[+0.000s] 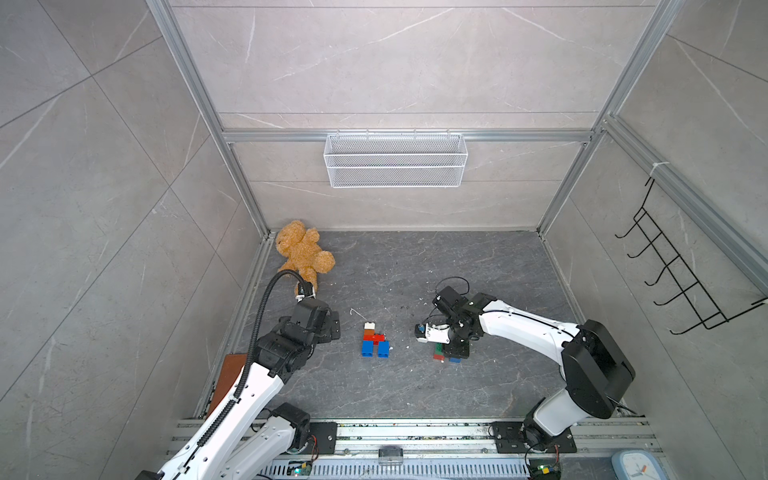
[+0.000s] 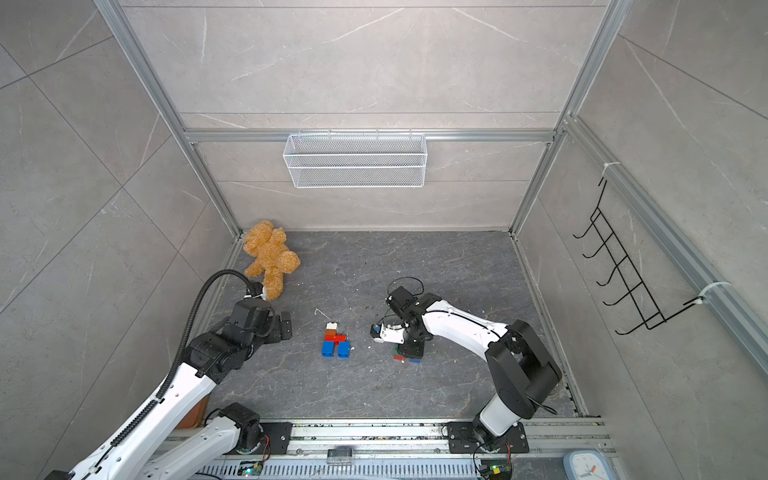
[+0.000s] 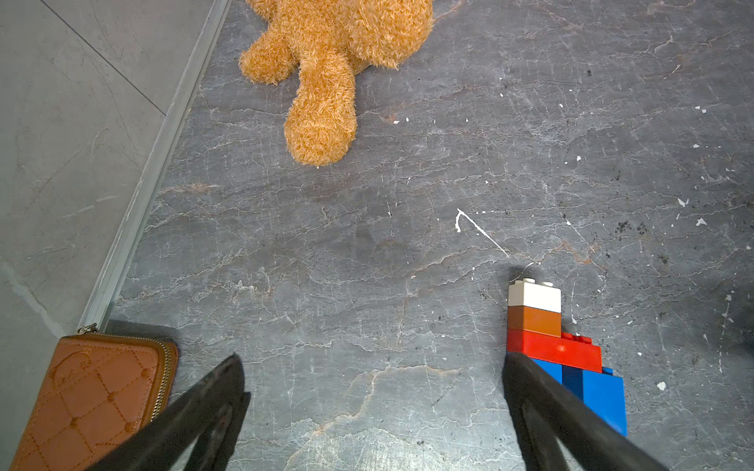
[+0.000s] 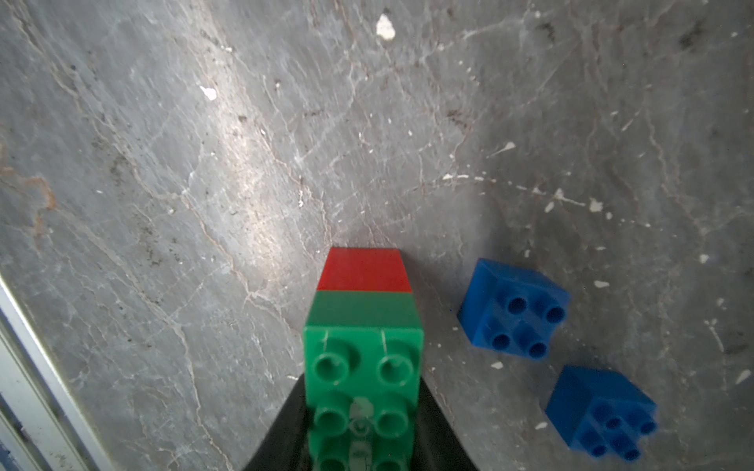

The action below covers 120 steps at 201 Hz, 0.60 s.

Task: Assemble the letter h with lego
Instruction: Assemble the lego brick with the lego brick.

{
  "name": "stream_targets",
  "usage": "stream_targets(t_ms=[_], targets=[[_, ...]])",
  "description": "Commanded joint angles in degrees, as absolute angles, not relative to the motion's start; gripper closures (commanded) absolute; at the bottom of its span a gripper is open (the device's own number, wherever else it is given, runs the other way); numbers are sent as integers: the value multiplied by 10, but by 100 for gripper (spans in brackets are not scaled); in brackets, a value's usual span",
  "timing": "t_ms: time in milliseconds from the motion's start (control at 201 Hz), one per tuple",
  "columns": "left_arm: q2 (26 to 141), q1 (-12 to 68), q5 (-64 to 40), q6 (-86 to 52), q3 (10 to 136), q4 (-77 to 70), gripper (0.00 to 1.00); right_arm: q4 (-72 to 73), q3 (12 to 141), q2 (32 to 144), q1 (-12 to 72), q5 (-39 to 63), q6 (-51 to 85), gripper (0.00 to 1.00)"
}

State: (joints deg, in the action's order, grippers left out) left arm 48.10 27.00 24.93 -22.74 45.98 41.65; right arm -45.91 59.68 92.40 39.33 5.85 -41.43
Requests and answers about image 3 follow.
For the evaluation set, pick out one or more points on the orange lego brick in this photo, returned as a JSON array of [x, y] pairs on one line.
[[535, 320]]

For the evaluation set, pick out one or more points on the brown block at left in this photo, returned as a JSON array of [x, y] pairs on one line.
[[97, 392]]

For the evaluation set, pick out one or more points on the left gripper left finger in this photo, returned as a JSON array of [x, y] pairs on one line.
[[207, 419]]

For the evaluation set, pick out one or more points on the blue lego brick bottom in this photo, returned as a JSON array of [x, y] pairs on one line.
[[602, 392]]

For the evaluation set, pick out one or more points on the brown teddy bear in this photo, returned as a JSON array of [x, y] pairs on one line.
[[327, 43]]

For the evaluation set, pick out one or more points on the blue lego brick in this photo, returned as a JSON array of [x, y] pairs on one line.
[[602, 392], [555, 370]]

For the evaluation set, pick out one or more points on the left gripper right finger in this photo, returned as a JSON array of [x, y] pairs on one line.
[[547, 418]]

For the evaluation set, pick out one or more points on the white lego brick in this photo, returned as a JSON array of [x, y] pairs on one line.
[[527, 292]]

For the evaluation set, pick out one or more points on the red long lego brick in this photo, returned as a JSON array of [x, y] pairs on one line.
[[569, 350]]

